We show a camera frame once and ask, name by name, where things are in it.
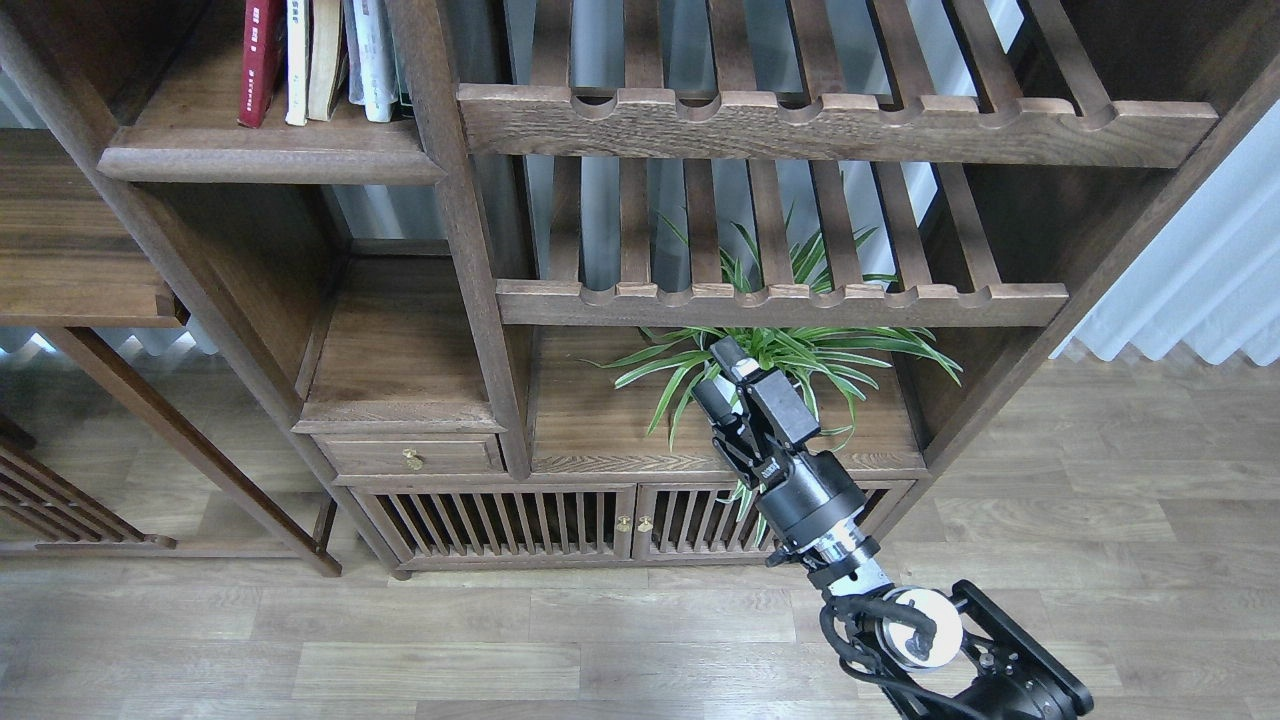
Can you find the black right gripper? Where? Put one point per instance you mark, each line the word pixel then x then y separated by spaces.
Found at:
pixel 808 500

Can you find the red paperback book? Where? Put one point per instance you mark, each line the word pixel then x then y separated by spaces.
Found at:
pixel 263 48

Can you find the yellow green paperback book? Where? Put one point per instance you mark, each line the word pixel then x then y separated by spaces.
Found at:
pixel 296 61

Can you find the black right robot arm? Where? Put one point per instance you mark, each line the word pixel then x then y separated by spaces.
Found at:
pixel 934 655

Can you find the white plant pot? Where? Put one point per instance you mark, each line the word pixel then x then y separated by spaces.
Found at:
pixel 726 388

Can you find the green spider plant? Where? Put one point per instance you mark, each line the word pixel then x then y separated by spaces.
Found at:
pixel 801 353

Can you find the dark wooden bookshelf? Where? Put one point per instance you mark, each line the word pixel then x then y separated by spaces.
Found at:
pixel 569 175

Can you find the brass drawer knob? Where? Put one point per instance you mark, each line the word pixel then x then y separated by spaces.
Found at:
pixel 412 460

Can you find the dark green upright book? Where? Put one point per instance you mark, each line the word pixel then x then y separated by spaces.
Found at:
pixel 404 106

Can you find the white curtain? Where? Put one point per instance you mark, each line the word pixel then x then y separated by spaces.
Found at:
pixel 1209 282

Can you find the white upright book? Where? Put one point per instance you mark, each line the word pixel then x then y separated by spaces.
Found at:
pixel 372 68

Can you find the tan upright book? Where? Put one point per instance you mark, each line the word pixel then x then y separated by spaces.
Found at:
pixel 328 58

